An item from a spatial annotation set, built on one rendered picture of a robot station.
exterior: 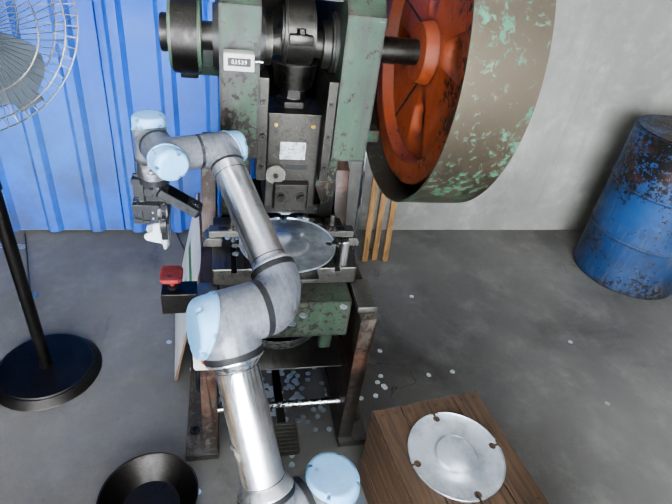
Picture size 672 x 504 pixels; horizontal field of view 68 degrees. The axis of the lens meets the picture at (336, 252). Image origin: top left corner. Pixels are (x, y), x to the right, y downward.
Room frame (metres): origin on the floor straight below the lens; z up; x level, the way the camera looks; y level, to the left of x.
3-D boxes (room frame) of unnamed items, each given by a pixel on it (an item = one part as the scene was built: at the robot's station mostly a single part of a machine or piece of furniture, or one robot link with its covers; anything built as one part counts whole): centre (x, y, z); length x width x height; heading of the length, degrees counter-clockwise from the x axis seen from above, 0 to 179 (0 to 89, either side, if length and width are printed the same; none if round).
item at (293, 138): (1.33, 0.17, 1.04); 0.17 x 0.15 x 0.30; 15
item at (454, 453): (0.91, -0.44, 0.35); 0.29 x 0.29 x 0.01
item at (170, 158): (0.99, 0.38, 1.15); 0.11 x 0.11 x 0.08; 37
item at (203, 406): (1.44, 0.48, 0.45); 0.92 x 0.12 x 0.90; 15
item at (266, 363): (1.38, 0.18, 0.31); 0.43 x 0.42 x 0.01; 105
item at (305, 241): (1.25, 0.15, 0.78); 0.29 x 0.29 x 0.01
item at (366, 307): (1.58, -0.04, 0.45); 0.92 x 0.12 x 0.90; 15
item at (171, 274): (1.06, 0.44, 0.72); 0.07 x 0.06 x 0.08; 15
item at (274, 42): (1.37, 0.18, 1.33); 0.66 x 0.18 x 0.18; 105
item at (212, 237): (1.33, 0.34, 0.76); 0.17 x 0.06 x 0.10; 105
